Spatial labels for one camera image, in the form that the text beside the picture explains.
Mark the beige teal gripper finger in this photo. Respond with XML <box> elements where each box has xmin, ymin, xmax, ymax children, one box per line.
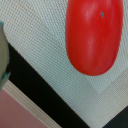
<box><xmin>0</xmin><ymin>21</ymin><xmax>10</xmax><ymax>90</ymax></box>

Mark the red tomato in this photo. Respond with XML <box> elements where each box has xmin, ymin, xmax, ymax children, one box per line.
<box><xmin>65</xmin><ymin>0</ymin><xmax>123</xmax><ymax>76</ymax></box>

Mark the pink wooden board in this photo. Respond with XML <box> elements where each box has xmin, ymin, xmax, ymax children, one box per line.
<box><xmin>0</xmin><ymin>80</ymin><xmax>56</xmax><ymax>128</ymax></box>

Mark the beige woven placemat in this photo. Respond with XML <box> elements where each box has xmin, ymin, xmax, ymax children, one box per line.
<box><xmin>0</xmin><ymin>0</ymin><xmax>128</xmax><ymax>128</ymax></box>

